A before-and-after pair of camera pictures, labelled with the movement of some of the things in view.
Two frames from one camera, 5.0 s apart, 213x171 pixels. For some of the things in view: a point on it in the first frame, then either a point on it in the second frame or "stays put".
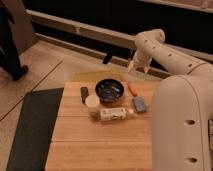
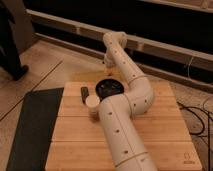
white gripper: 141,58 → 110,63
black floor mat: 34,136 stays put
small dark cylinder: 84,91 stays put
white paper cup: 92,101 stays put
